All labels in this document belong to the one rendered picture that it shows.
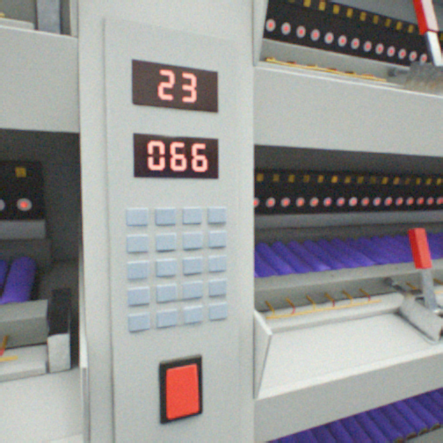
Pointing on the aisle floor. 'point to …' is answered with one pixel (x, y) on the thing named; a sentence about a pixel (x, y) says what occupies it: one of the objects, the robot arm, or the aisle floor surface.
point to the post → (99, 250)
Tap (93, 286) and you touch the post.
